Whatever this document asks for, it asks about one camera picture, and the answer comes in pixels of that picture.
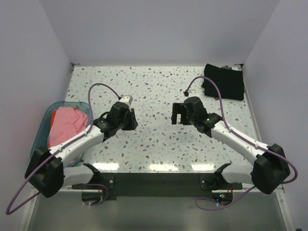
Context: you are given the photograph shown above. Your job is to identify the orange garment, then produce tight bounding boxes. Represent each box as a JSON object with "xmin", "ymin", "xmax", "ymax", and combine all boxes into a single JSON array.
[{"xmin": 47, "ymin": 110, "xmax": 57, "ymax": 148}]

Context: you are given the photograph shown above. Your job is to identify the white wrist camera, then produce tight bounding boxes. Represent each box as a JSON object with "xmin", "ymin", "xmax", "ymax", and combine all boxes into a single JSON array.
[
  {"xmin": 187, "ymin": 89, "xmax": 198, "ymax": 97},
  {"xmin": 119, "ymin": 95, "xmax": 133, "ymax": 106}
]

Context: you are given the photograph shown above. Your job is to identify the teal plastic laundry basket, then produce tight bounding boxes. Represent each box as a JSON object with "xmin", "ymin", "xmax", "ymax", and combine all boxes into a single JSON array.
[{"xmin": 30, "ymin": 101, "xmax": 91, "ymax": 157}]

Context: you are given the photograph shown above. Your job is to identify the black t shirt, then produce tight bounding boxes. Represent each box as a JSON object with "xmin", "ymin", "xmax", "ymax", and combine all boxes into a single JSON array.
[{"xmin": 204, "ymin": 64, "xmax": 244, "ymax": 101}]

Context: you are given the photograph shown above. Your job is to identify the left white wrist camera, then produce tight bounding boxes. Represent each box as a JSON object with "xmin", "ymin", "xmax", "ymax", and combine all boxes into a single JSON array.
[{"xmin": 119, "ymin": 95, "xmax": 133, "ymax": 106}]

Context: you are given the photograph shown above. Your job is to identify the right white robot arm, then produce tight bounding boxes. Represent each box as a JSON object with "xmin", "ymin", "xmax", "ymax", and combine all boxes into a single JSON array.
[{"xmin": 171, "ymin": 96, "xmax": 290, "ymax": 194}]

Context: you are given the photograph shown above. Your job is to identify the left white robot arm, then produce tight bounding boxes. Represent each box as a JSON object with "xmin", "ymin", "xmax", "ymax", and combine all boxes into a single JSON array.
[{"xmin": 25, "ymin": 96, "xmax": 138, "ymax": 198}]

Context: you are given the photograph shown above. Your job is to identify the aluminium frame rail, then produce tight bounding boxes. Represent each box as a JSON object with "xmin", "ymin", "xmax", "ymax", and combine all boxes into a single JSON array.
[{"xmin": 30, "ymin": 171, "xmax": 286, "ymax": 193}]

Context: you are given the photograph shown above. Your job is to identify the pink t shirt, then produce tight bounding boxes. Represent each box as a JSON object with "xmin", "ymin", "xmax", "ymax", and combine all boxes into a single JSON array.
[{"xmin": 48, "ymin": 105, "xmax": 90, "ymax": 167}]

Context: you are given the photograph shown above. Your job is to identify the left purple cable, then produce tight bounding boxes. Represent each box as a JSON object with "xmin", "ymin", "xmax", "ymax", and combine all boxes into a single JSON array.
[{"xmin": 5, "ymin": 83, "xmax": 122, "ymax": 215}]

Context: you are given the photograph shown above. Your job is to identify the folded grey t shirt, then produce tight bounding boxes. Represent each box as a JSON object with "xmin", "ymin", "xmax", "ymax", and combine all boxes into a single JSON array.
[{"xmin": 221, "ymin": 64, "xmax": 245, "ymax": 94}]

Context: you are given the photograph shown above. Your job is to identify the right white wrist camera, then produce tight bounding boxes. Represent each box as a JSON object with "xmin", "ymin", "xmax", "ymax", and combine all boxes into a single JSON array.
[{"xmin": 187, "ymin": 89, "xmax": 198, "ymax": 97}]

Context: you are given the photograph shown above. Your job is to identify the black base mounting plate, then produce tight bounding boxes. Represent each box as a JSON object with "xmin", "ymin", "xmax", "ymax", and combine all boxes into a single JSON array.
[{"xmin": 72, "ymin": 173, "xmax": 243, "ymax": 200}]

